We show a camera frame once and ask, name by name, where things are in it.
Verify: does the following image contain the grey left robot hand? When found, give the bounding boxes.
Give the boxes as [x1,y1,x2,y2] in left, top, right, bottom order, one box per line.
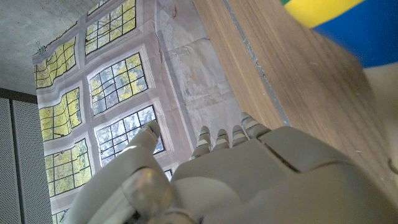
[63,111,398,224]

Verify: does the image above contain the printed bay window backdrop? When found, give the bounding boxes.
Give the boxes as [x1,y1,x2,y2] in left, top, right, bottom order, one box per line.
[32,0,246,224]

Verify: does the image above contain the colourful striped wooden maraca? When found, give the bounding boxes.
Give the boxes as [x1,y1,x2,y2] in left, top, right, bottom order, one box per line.
[279,0,398,175]

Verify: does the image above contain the grey perforated panel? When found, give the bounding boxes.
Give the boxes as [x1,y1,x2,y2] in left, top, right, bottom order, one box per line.
[0,96,53,224]

